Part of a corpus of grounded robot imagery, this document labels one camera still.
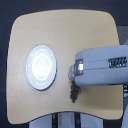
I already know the dark purple grape bunch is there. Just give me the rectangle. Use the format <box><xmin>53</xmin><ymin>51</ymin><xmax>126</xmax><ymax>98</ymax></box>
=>
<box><xmin>70</xmin><ymin>80</ymin><xmax>80</xmax><ymax>102</ymax></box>

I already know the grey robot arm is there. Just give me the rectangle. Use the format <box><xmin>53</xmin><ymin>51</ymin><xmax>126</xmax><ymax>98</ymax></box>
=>
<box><xmin>68</xmin><ymin>45</ymin><xmax>128</xmax><ymax>102</ymax></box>

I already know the white round plate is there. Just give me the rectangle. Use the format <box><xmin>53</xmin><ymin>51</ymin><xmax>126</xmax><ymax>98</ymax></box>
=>
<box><xmin>26</xmin><ymin>45</ymin><xmax>57</xmax><ymax>90</ymax></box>

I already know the white table base frame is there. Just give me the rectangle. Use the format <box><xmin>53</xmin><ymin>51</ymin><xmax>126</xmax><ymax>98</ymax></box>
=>
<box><xmin>28</xmin><ymin>112</ymin><xmax>93</xmax><ymax>128</ymax></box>

